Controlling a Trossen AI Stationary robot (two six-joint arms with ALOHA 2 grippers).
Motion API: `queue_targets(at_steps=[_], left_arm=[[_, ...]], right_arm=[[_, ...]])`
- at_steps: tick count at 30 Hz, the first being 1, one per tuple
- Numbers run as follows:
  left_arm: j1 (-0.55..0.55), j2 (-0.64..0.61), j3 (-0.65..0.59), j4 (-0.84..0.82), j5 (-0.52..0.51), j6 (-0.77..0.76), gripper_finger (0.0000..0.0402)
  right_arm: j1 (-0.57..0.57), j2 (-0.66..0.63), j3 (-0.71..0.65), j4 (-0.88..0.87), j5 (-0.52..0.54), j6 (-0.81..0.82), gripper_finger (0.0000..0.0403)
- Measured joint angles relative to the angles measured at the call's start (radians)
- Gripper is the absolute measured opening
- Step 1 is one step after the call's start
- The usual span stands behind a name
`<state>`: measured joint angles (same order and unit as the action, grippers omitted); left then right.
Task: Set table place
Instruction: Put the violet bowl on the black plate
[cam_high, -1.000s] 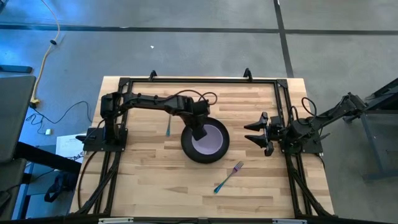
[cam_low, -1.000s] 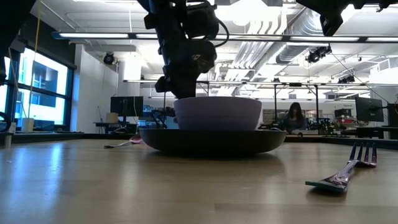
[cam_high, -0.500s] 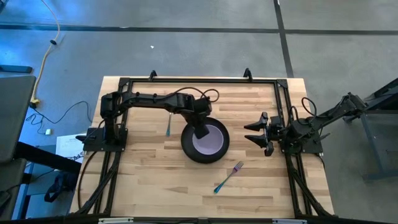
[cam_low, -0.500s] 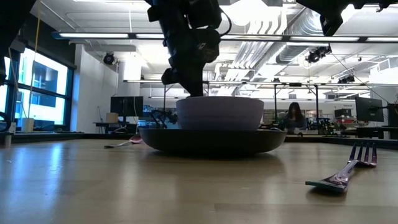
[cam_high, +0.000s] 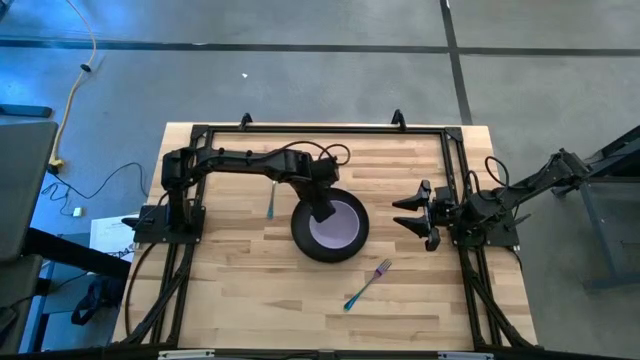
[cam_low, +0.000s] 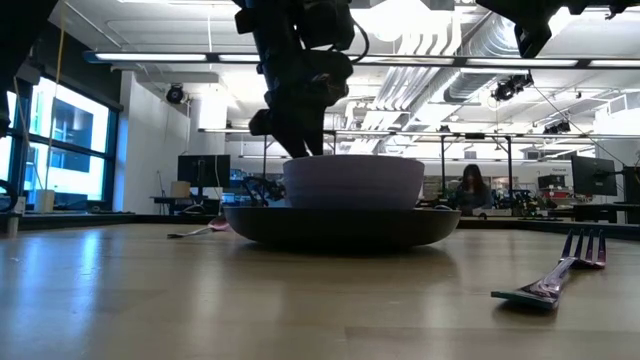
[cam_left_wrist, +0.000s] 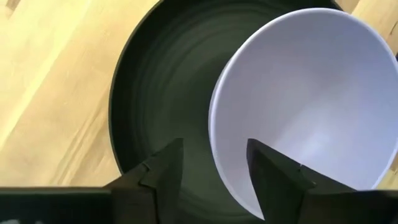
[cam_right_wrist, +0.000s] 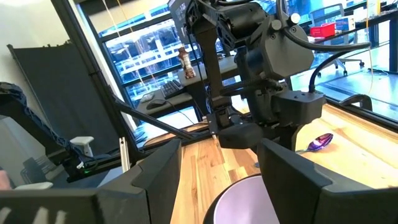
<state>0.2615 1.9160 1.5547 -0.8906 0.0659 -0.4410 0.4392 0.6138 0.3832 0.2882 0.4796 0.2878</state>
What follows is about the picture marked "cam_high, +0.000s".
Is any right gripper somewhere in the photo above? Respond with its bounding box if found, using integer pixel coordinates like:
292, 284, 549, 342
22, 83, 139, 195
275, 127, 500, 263
391, 178, 443, 253

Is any lilac bowl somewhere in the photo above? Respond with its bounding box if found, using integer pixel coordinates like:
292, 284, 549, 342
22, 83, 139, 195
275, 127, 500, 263
308, 199, 361, 250

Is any black round plate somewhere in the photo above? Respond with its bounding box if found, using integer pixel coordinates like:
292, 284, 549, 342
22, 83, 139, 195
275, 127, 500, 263
290, 187, 371, 265

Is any iridescent spoon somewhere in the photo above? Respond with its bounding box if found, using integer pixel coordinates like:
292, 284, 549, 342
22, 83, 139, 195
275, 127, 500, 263
265, 179, 279, 221

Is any iridescent fork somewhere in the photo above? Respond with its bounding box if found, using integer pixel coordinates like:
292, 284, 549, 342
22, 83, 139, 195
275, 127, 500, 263
343, 258, 394, 312

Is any dark metal cart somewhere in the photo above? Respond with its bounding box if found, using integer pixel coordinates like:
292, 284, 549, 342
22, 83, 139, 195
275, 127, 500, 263
551, 124, 640, 294

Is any white paper sheet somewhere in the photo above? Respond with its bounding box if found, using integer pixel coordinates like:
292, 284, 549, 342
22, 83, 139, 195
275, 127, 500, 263
89, 213, 141, 264

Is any black desk beam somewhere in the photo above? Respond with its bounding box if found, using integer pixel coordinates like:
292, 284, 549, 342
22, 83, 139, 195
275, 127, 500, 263
22, 227, 132, 281

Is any grey desk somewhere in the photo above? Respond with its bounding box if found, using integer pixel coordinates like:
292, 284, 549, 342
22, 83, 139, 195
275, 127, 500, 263
0, 121, 60, 264

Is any black flat device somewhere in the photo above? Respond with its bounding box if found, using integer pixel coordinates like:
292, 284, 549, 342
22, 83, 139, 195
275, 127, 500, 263
0, 103, 54, 119

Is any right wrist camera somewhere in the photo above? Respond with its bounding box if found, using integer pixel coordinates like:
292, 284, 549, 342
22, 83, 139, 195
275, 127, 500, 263
433, 186, 459, 226

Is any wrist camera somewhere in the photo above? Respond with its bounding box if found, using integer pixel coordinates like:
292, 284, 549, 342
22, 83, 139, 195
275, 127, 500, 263
312, 156, 342, 184
433, 186, 459, 226

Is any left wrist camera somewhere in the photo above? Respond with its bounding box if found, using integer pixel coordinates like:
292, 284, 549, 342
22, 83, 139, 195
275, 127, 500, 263
312, 156, 342, 184

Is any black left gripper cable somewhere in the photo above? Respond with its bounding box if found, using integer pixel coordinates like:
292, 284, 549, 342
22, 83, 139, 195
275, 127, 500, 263
277, 140, 352, 167

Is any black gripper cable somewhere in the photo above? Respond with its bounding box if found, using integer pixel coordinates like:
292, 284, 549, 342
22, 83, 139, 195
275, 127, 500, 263
277, 140, 352, 167
464, 155, 511, 201

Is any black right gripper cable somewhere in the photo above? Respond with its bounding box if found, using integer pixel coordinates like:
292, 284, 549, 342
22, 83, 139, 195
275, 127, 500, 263
464, 155, 511, 201

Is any silver aluminium bracket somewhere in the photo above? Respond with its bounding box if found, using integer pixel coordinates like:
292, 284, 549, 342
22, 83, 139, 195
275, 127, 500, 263
438, 351, 495, 360
158, 349, 216, 360

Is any thick black cable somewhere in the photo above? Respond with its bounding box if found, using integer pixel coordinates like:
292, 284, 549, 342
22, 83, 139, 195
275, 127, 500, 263
124, 242, 157, 337

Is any black strap bag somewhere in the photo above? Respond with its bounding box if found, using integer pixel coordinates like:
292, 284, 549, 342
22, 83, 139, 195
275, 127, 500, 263
70, 275, 127, 327

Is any thin black floor cable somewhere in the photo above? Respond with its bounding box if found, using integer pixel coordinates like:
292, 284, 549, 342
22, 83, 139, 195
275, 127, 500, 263
40, 161, 148, 217

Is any yellow cable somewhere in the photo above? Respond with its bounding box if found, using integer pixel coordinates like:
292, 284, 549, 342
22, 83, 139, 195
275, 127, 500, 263
48, 0, 99, 169

